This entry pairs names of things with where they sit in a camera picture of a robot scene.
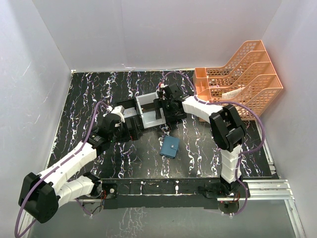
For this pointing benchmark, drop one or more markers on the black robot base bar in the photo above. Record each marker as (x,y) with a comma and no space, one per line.
(168,193)

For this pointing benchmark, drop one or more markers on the black left card tray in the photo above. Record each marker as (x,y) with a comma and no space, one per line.
(132,103)

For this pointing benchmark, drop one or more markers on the blue card holder wallet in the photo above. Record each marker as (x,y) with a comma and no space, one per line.
(170,147)

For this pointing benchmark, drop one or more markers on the white silver card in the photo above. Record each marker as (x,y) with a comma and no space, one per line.
(130,112)

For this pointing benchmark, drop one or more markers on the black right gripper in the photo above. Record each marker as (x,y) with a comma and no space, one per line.
(160,103)

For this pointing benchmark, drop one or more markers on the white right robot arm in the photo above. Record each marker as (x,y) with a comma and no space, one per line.
(226,127)

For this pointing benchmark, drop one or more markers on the orange plastic file organizer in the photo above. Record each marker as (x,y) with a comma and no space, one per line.
(249,67)

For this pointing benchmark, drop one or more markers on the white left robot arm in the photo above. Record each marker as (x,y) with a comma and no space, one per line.
(41,195)

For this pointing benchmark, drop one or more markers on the aluminium frame rail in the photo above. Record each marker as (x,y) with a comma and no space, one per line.
(270,211)

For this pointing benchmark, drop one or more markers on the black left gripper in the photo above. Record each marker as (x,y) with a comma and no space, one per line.
(127,137)

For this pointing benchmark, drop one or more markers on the white paper in organizer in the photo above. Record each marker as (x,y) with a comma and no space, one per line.
(232,94)

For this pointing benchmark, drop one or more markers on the white middle card tray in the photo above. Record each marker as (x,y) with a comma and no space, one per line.
(146,107)

